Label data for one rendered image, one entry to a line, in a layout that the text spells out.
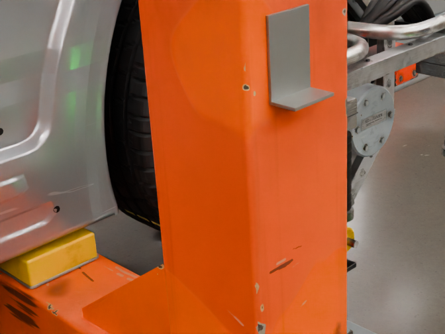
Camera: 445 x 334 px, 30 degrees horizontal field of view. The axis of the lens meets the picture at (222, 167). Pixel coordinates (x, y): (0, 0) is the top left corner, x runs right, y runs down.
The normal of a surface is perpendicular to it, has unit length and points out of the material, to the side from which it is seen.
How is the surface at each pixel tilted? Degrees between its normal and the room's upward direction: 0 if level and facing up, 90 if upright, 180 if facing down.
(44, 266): 90
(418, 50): 90
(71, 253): 90
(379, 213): 0
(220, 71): 90
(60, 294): 0
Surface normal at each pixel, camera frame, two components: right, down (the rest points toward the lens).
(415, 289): -0.06, -0.92
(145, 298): -0.72, 0.31
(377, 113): 0.69, 0.25
